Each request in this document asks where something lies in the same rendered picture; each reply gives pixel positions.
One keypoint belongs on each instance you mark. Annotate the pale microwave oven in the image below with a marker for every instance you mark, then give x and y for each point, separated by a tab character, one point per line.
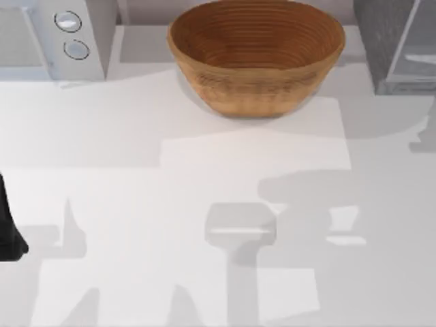
92	44

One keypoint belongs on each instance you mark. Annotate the brown woven basket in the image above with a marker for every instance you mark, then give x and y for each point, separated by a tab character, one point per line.
255	51

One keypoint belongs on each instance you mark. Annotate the round microwave knob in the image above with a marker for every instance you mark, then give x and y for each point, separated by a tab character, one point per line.
76	49
67	21

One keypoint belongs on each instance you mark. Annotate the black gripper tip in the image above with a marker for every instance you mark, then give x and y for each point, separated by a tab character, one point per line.
8	235

